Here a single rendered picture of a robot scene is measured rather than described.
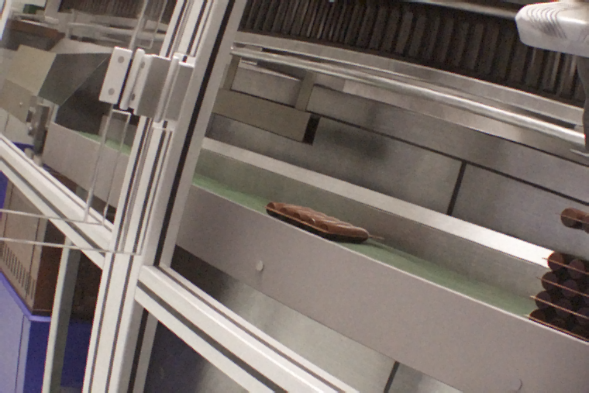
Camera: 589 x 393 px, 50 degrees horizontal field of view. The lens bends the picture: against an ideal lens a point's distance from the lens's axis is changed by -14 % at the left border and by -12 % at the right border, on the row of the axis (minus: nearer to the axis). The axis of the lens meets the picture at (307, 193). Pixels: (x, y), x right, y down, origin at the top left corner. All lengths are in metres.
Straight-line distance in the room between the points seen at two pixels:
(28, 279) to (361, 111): 0.66
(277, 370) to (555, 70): 0.40
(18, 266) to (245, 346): 0.77
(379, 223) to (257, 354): 0.28
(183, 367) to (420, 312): 0.73
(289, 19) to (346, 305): 0.48
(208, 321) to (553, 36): 0.40
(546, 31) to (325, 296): 0.33
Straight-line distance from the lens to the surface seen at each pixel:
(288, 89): 1.08
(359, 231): 0.73
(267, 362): 0.57
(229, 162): 1.00
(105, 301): 0.80
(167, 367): 1.27
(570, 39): 0.40
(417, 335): 0.56
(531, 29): 0.41
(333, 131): 0.99
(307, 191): 0.88
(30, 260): 1.23
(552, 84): 0.70
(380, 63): 0.81
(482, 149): 0.84
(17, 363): 1.31
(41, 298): 1.23
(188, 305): 0.65
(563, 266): 0.53
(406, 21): 0.82
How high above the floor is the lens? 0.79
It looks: 6 degrees down
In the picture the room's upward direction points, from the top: 17 degrees clockwise
